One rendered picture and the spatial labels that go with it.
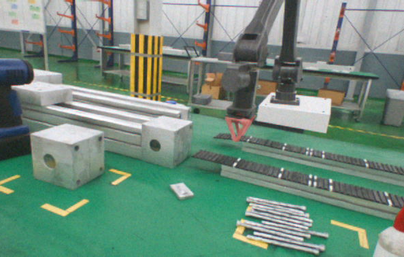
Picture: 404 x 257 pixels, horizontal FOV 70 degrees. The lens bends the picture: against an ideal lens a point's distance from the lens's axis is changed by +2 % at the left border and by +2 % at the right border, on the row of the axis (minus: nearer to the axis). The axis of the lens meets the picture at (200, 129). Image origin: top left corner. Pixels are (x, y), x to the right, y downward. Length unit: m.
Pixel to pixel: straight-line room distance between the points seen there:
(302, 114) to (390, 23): 7.28
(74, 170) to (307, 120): 0.87
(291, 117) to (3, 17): 6.00
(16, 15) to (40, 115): 5.61
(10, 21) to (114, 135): 5.89
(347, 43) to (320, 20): 0.89
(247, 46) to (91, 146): 0.46
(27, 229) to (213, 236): 0.28
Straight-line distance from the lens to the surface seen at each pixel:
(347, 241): 0.56
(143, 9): 4.13
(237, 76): 0.72
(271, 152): 0.83
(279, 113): 1.18
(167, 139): 0.66
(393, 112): 5.68
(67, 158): 0.59
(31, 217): 0.55
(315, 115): 1.17
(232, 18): 8.72
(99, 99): 1.01
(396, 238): 0.47
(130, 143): 0.73
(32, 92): 0.92
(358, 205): 0.66
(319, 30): 8.32
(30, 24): 6.35
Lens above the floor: 1.07
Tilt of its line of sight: 17 degrees down
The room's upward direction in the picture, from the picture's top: 5 degrees clockwise
